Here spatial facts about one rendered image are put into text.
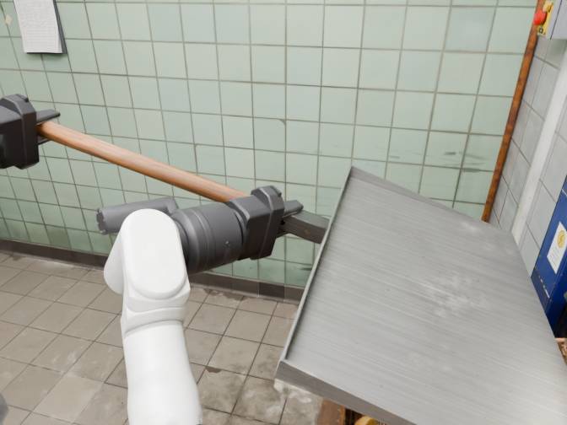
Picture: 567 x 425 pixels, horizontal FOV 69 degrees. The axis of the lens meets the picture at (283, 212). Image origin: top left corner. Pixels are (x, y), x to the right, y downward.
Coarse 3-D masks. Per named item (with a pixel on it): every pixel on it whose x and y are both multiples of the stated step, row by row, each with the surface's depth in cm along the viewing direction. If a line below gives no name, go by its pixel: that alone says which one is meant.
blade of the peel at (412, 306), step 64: (384, 192) 87; (320, 256) 62; (384, 256) 66; (448, 256) 71; (512, 256) 77; (320, 320) 51; (384, 320) 54; (448, 320) 57; (512, 320) 61; (320, 384) 42; (384, 384) 45; (448, 384) 48; (512, 384) 50
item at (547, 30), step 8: (552, 0) 116; (560, 0) 113; (544, 8) 120; (552, 8) 115; (560, 8) 114; (552, 16) 115; (560, 16) 114; (544, 24) 119; (552, 24) 116; (560, 24) 115; (544, 32) 118; (552, 32) 116; (560, 32) 116
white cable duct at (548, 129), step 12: (564, 60) 115; (564, 72) 114; (564, 84) 115; (564, 96) 116; (552, 108) 120; (552, 120) 120; (552, 132) 121; (540, 144) 126; (540, 156) 125; (540, 168) 126; (528, 180) 132; (528, 192) 131; (528, 204) 132; (516, 216) 139; (516, 228) 138; (516, 240) 139
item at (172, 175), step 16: (48, 128) 69; (64, 128) 70; (64, 144) 70; (80, 144) 69; (96, 144) 68; (112, 144) 69; (112, 160) 68; (128, 160) 68; (144, 160) 68; (160, 176) 67; (176, 176) 67; (192, 176) 67; (192, 192) 67; (208, 192) 66; (224, 192) 66; (240, 192) 66
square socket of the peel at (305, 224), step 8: (288, 216) 64; (296, 216) 64; (304, 216) 65; (312, 216) 65; (320, 216) 66; (280, 224) 65; (288, 224) 65; (296, 224) 64; (304, 224) 64; (312, 224) 64; (320, 224) 64; (288, 232) 65; (296, 232) 65; (304, 232) 65; (312, 232) 64; (320, 232) 64; (312, 240) 65; (320, 240) 64
